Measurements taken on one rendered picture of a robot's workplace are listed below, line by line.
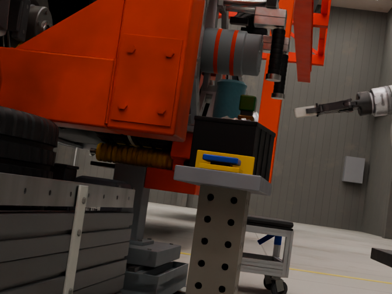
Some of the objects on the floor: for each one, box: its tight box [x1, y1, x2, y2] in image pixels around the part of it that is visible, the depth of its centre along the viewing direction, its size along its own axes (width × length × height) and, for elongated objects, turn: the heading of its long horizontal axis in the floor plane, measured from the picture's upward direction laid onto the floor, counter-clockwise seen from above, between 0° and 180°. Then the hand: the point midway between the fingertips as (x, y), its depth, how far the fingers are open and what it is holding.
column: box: [186, 185, 251, 294], centre depth 158 cm, size 10×10×42 cm
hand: (305, 111), depth 229 cm, fingers closed
